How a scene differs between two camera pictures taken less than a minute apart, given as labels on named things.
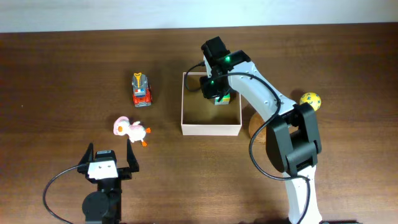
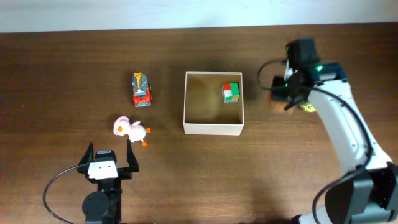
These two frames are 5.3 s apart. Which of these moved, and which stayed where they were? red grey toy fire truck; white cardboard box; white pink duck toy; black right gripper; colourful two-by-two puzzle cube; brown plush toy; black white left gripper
Moved: brown plush toy; colourful two-by-two puzzle cube; black right gripper
Stayed: black white left gripper; white pink duck toy; red grey toy fire truck; white cardboard box
